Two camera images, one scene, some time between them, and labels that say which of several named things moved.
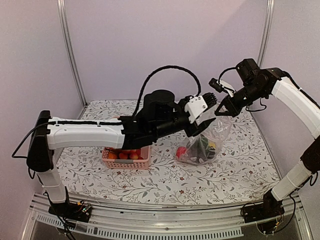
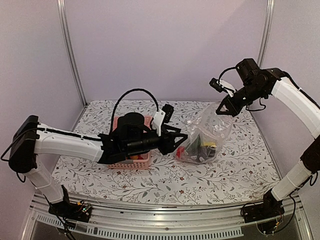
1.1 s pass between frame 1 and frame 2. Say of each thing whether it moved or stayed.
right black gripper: stayed
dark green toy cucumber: moved
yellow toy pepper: stayed
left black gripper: moved
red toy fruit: stayed
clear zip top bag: stayed
